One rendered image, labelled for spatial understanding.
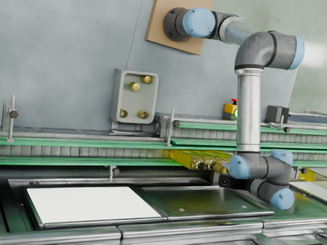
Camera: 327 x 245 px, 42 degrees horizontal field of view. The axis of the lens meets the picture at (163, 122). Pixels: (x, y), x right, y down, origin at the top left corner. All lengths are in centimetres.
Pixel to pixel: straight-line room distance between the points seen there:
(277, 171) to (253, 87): 28
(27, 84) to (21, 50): 14
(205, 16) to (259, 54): 43
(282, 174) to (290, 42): 44
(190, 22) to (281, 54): 45
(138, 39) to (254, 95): 72
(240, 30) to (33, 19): 80
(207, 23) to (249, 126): 55
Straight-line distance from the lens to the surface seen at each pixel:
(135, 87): 188
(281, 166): 146
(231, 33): 175
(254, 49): 142
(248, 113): 140
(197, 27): 176
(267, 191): 150
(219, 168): 173
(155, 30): 193
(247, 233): 158
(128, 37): 192
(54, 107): 185
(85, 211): 148
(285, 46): 148
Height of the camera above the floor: 254
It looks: 61 degrees down
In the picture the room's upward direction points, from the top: 114 degrees clockwise
